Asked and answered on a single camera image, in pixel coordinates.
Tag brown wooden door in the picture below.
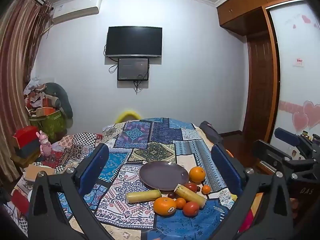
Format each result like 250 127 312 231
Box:
246 34 280 143

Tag green patterned box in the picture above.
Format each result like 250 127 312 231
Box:
29 110 67 140

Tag white air conditioner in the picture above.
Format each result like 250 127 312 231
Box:
52 0 102 25

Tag red box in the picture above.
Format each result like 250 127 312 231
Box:
12 126 40 149

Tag large orange with sticker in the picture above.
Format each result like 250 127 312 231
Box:
153 197 177 216

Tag pink rabbit figure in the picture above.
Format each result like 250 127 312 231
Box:
36 131 53 159

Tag wooden overhead cabinets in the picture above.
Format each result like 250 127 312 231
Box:
217 0 303 37

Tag checkered blanket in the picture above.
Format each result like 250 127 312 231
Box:
54 132 103 160

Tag small black wall screen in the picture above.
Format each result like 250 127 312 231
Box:
117 58 150 81

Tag dark grey box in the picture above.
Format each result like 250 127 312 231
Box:
15 142 42 158

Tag cardboard box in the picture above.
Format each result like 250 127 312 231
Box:
24 164 55 182

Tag dark grey bag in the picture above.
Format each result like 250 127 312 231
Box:
200 121 225 145

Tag striped brown curtain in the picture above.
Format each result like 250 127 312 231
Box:
0 0 53 188

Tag white sliding door with hearts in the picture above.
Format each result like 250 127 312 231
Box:
265 0 320 150

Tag pile of assorted clutter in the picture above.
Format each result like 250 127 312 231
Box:
24 79 62 117

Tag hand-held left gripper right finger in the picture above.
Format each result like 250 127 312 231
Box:
211 144 294 240

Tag yellow corn cob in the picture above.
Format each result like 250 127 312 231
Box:
125 189 162 203
174 184 207 208

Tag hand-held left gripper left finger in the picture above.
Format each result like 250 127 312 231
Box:
26 143 118 240

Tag dark purple round plate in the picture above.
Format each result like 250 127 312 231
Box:
139 161 190 190

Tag yellow ring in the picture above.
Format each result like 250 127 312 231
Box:
115 110 141 124

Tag grey plush pillow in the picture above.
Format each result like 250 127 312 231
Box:
46 82 73 118

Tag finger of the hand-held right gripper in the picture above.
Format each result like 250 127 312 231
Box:
251 140 318 180
274 127 304 155

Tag red tomato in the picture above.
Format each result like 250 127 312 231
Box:
184 182 198 193
182 201 200 217

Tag black wall television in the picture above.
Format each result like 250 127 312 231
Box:
105 26 163 58

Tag blue patchwork printed blanket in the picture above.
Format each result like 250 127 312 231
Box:
5 117 240 240

